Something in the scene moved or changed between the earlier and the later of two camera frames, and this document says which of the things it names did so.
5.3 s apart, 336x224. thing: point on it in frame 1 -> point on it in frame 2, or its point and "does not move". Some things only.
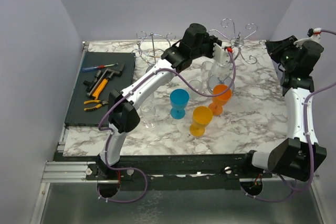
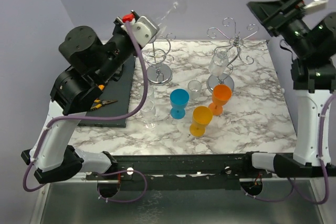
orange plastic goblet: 216,108 does not move
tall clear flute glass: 206,66 -> 176,3
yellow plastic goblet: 201,116 does not move
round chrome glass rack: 152,46 does not move
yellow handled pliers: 102,102 does not move
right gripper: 275,48 -> 291,6
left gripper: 211,41 -> 119,28
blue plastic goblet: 179,99 does not move
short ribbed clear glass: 195,95 does not move
